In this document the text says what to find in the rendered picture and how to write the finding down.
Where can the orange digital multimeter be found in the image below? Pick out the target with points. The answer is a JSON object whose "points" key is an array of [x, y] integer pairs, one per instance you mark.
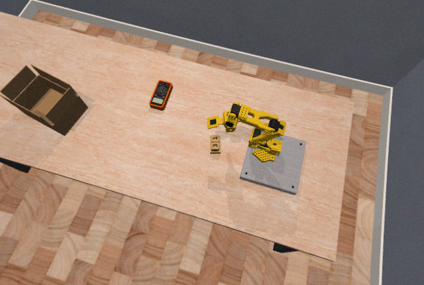
{"points": [[161, 95]]}

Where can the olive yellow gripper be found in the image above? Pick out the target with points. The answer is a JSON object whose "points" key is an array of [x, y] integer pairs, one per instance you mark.
{"points": [[215, 121]]}

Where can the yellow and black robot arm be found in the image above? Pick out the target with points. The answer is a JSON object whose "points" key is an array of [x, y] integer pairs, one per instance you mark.
{"points": [[275, 128]]}

